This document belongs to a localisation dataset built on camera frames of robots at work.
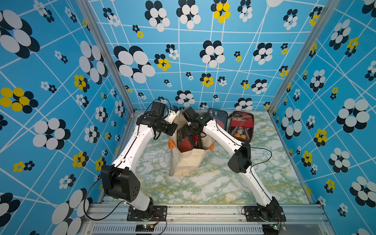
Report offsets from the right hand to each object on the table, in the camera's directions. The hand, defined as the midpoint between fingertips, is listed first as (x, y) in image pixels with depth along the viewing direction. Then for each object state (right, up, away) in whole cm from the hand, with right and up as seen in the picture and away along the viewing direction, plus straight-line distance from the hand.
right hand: (190, 131), depth 92 cm
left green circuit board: (-22, -47, -20) cm, 56 cm away
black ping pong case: (+24, +10, +24) cm, 36 cm away
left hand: (-8, +3, -11) cm, 14 cm away
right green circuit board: (+40, -48, -21) cm, 66 cm away
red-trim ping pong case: (+38, +3, +15) cm, 41 cm away
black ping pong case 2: (-3, -5, +1) cm, 6 cm away
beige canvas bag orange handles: (-2, -16, -16) cm, 23 cm away
